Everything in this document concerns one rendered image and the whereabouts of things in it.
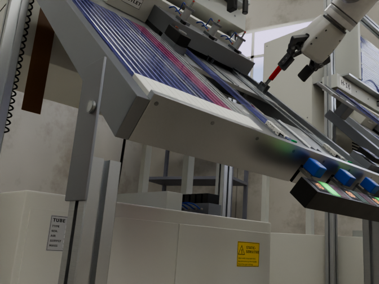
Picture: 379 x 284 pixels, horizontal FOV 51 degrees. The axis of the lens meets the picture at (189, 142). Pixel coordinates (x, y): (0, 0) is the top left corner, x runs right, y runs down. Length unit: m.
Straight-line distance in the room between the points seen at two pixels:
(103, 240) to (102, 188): 0.06
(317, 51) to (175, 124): 0.63
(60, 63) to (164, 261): 0.63
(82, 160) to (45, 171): 3.79
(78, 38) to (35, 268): 0.40
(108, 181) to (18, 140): 3.61
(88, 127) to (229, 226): 0.65
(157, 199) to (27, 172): 3.20
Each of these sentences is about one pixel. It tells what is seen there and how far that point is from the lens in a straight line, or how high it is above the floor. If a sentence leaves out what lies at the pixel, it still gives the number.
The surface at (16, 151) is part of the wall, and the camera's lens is 4.04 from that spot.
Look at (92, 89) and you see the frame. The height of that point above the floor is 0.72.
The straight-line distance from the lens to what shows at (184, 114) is 0.53.
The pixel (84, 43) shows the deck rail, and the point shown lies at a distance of 0.67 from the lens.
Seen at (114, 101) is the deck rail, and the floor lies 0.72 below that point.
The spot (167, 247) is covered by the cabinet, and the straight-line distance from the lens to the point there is 0.90.
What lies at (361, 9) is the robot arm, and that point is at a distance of 1.07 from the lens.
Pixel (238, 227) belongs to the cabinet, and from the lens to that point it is 1.07.
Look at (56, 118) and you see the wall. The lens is 4.38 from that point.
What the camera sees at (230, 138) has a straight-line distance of 0.60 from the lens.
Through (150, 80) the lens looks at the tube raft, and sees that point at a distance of 0.58.
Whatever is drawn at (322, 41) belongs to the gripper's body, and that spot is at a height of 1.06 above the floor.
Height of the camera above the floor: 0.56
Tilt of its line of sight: 14 degrees up
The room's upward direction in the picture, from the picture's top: 4 degrees clockwise
